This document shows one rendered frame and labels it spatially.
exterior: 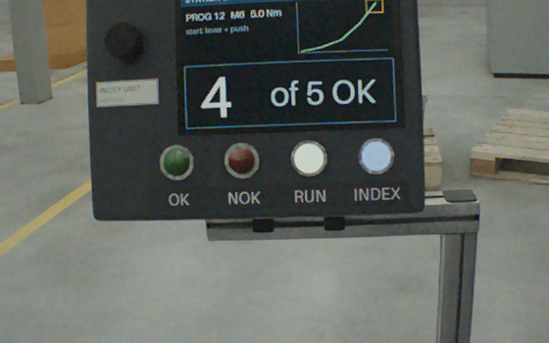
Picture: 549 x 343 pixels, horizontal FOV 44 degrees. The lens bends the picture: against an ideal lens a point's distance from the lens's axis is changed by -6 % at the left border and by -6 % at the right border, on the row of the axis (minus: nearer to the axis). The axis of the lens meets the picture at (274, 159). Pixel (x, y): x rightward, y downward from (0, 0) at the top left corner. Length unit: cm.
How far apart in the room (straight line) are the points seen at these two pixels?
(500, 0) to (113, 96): 600
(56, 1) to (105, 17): 810
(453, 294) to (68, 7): 812
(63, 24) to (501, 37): 494
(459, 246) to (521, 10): 589
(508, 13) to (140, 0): 600
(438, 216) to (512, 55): 593
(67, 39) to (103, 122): 806
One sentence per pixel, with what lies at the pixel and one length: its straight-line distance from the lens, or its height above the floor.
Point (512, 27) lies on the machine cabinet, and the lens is 651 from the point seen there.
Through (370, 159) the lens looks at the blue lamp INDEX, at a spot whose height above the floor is 112.
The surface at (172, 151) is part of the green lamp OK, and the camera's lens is 55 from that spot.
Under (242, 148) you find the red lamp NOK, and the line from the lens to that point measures 54.
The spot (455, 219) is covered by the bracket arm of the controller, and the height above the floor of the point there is 104.
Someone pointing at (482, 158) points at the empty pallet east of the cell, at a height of 11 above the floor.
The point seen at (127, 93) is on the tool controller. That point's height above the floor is 117.
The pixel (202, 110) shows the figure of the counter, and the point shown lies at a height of 115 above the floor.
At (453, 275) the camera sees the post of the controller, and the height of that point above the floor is 99.
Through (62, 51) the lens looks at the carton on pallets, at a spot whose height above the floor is 19.
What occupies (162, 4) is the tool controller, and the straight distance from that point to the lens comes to 56.
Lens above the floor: 128
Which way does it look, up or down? 17 degrees down
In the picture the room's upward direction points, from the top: 3 degrees counter-clockwise
